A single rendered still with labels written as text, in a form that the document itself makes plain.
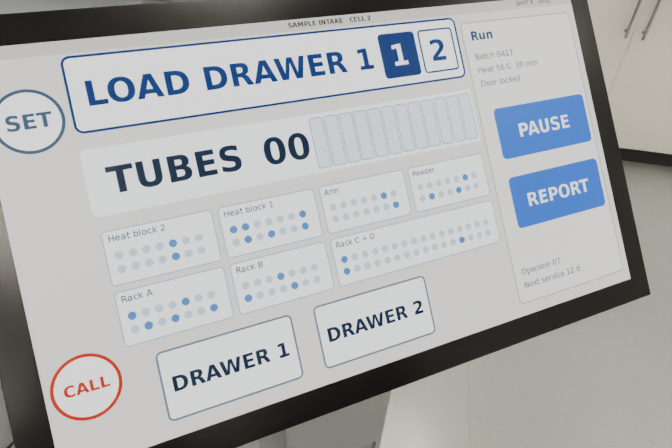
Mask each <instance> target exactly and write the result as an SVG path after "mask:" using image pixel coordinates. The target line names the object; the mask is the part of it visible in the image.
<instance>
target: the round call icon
mask: <svg viewBox="0 0 672 448"><path fill-rule="evenodd" d="M40 365H41V369H42V374H43V378H44V383H45V388H46V392H47V397H48V401H49V406H50V410H51V415H52V420H53V424H54V429H55V433H59V432H62V431H65V430H68V429H71V428H74V427H78V426H81V425H84V424H87V423H90V422H93V421H96V420H99V419H102V418H106V417H109V416H112V415H115V414H118V413H121V412H124V411H127V410H130V409H131V405H130V400H129V395H128V391H127V386H126V382H125V377H124V373H123V368H122V363H121V359H120V354H119V350H118V345H117V342H115V343H112V344H108V345H105V346H101V347H98V348H94V349H90V350H87V351H83V352H80V353H76V354H72V355H69V356H65V357H62V358H58V359H54V360H51V361H47V362H44V363H40Z"/></svg>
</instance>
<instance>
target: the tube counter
mask: <svg viewBox="0 0 672 448"><path fill-rule="evenodd" d="M254 127H255V132H256V136H257V141H258V145H259V150H260V154H261V159H262V164H263V168H264V173H265V177H266V182H267V183H271V182H276V181H281V180H286V179H291V178H296V177H301V176H306V175H311V174H316V173H321V172H326V171H331V170H336V169H341V168H346V167H351V166H356V165H361V164H366V163H371V162H376V161H381V160H386V159H391V158H396V157H401V156H406V155H411V154H416V153H421V152H426V151H431V150H436V149H441V148H446V147H451V146H456V145H461V144H466V143H471V142H476V141H481V139H480V134H479V130H478V125H477V120H476V116H475V111H474V107H473V102H472V97H471V93H470V89H467V90H461V91H455V92H448V93H442V94H436V95H429V96H423V97H417V98H410V99H404V100H398V101H391V102H385V103H379V104H372V105H366V106H360V107H353V108H347V109H341V110H335V111H328V112H322V113H316V114H309V115H303V116H297V117H290V118H284V119H278V120H271V121H265V122H259V123H254Z"/></svg>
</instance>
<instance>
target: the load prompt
mask: <svg viewBox="0 0 672 448"><path fill-rule="evenodd" d="M58 59H59V64H60V69H61V73H62V78H63V82H64V87H65V91H66V96H67V101H68V105H69V110H70V114H71V119H72V123H73V128H74V133H75V136H76V135H83V134H90V133H97V132H103V131H110V130H117V129H124V128H130V127H137V126H144V125H151V124H157V123H164V122H171V121H177V120H184V119H191V118H198V117H204V116H211V115H218V114H225V113H231V112H238V111H245V110H252V109H258V108H265V107H272V106H278V105H285V104H292V103H299V102H305V101H312V100H319V99H326V98H332V97H339V96H346V95H352V94H359V93H366V92H373V91H379V90H386V89H393V88H400V87H406V86H413V85H420V84H427V83H433V82H440V81H447V80H453V79H460V78H467V74H466V70H465V65H464V60H463V56H462V51H461V47H460V42H459V37H458V33H457V28H456V23H455V19H454V17H446V18H436V19H426V20H416V21H406V22H396V23H386V24H376V25H366V26H356V27H346V28H336V29H326V30H316V31H306V32H296V33H286V34H276V35H266V36H256V37H246V38H236V39H226V40H216V41H206V42H197V43H187V44H177V45H167V46H157V47H147V48H137V49H127V50H117V51H107V52H97V53H87V54H77V55H67V56H58Z"/></svg>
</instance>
